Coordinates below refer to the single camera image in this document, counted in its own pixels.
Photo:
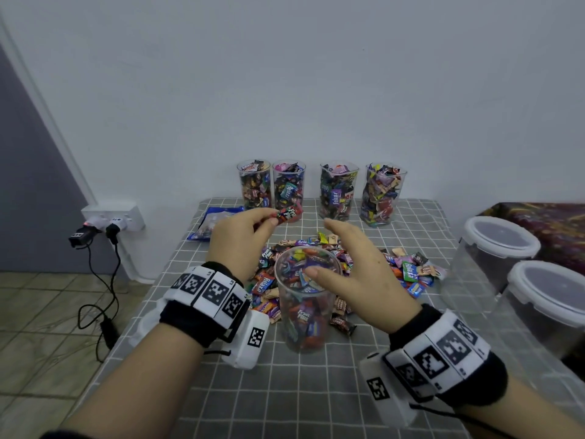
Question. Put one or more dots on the tall transparent plastic jar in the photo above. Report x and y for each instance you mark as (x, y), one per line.
(289, 185)

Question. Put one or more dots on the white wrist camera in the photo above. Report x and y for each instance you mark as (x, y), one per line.
(382, 390)
(249, 341)

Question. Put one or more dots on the person's left forearm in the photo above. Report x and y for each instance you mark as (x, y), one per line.
(137, 393)

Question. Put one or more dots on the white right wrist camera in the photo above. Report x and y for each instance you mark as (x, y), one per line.
(382, 390)

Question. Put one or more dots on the small transparent plastic jar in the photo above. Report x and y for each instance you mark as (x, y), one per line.
(383, 192)
(338, 192)
(255, 185)

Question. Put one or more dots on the black marker-tagged left wristband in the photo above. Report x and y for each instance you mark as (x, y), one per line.
(206, 301)

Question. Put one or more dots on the person's right forearm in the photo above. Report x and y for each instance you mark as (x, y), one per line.
(521, 416)

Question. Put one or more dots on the pile of colourful candies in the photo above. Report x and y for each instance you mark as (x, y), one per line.
(411, 265)

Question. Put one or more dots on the white wall socket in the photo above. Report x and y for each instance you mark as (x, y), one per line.
(111, 216)

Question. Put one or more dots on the person's right hand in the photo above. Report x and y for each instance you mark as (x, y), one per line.
(375, 288)

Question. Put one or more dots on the black power plug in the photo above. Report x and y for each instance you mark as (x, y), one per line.
(82, 237)

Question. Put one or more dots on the person's left hand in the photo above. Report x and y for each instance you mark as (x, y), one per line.
(238, 242)

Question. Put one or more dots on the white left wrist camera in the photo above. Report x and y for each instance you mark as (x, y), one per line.
(249, 341)

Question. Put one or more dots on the grey door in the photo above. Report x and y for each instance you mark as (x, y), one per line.
(32, 192)

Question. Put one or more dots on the blue snack packet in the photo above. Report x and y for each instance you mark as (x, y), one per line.
(206, 222)

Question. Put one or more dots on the dark patterned cloth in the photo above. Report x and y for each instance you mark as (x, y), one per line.
(553, 228)

